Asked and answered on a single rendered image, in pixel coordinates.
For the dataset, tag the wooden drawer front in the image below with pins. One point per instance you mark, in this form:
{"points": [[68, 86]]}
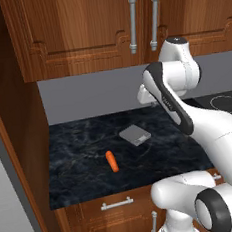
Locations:
{"points": [[90, 216], [218, 180]]}

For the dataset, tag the orange carrot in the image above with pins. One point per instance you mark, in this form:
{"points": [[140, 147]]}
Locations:
{"points": [[111, 160]]}

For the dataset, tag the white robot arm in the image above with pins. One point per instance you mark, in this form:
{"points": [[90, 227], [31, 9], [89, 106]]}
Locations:
{"points": [[220, 131]]}

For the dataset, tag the black hob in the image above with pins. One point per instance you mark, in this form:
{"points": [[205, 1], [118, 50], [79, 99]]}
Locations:
{"points": [[227, 102]]}

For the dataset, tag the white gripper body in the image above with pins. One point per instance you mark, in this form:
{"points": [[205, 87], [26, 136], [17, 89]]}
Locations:
{"points": [[144, 95]]}

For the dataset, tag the grey kitchen scale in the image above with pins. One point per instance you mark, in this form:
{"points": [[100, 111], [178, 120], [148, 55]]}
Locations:
{"points": [[134, 135]]}

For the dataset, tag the wooden wall cabinet door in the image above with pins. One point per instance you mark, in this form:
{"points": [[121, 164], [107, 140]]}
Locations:
{"points": [[72, 28], [204, 9]]}

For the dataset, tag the tall wooden side panel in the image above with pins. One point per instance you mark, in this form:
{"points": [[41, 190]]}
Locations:
{"points": [[10, 108]]}

